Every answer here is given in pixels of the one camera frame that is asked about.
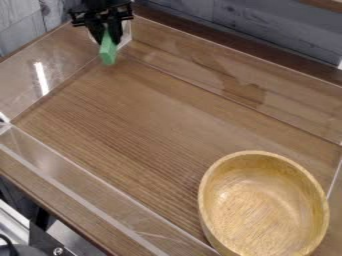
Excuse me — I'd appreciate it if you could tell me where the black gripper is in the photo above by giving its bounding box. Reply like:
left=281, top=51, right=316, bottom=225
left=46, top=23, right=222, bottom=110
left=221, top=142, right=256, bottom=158
left=70, top=0, right=134, bottom=45

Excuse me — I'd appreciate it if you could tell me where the green rectangular block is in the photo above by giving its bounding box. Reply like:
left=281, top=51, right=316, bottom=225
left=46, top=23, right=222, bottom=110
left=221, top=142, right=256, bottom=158
left=99, top=31, right=118, bottom=65

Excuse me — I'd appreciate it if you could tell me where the brown wooden bowl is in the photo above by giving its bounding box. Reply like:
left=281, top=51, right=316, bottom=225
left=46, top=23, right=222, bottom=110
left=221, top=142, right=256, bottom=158
left=198, top=150, right=331, bottom=256

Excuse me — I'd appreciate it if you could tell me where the clear acrylic enclosure wall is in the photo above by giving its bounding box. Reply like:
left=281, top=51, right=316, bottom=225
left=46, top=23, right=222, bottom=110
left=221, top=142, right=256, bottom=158
left=0, top=11, right=342, bottom=256

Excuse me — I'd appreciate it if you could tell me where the black metal bracket with screw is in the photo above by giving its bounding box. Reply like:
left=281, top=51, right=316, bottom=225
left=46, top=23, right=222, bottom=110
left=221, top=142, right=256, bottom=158
left=29, top=223, right=77, bottom=256

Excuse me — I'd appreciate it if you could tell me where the black cable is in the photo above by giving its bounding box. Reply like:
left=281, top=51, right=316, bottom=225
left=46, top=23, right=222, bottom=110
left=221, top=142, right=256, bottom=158
left=0, top=233, right=19, bottom=256

